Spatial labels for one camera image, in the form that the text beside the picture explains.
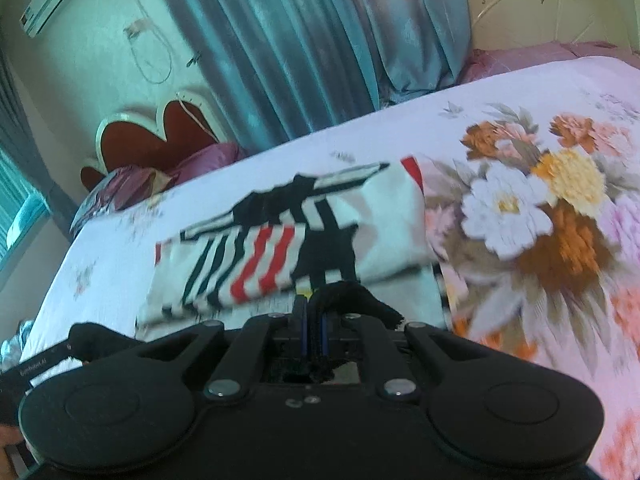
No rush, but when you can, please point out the heart-shaped red headboard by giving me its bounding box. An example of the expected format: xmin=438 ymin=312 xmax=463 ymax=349
xmin=80 ymin=91 xmax=223 ymax=193

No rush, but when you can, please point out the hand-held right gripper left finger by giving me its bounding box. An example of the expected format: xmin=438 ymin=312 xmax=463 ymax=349
xmin=135 ymin=294 xmax=308 ymax=405

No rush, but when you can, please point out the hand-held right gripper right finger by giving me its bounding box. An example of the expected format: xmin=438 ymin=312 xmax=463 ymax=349
xmin=316 ymin=310 xmax=483 ymax=405

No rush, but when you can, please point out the grey window curtain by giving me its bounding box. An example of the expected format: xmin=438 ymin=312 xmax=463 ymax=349
xmin=0 ymin=45 xmax=78 ymax=266

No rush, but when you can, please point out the dark floral quilt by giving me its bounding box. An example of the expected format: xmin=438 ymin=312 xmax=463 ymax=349
xmin=69 ymin=166 xmax=173 ymax=241

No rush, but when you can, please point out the striped knit sweater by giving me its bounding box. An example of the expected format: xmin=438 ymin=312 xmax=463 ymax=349
xmin=69 ymin=156 xmax=442 ymax=361

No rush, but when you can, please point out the pink folded blanket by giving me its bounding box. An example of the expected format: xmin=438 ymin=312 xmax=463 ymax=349
xmin=457 ymin=41 xmax=640 ymax=85

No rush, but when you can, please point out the purple pillow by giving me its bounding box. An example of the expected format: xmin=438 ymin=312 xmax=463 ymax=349
xmin=165 ymin=141 xmax=248 ymax=183

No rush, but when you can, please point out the bed with floral pink sheet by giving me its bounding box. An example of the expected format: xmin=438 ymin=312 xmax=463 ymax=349
xmin=20 ymin=55 xmax=640 ymax=480

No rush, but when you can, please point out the white wall cable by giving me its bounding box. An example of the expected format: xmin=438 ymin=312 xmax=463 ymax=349
xmin=120 ymin=0 xmax=206 ymax=126

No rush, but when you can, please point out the blue centre curtain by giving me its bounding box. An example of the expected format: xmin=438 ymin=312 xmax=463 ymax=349
xmin=145 ymin=0 xmax=473 ymax=147

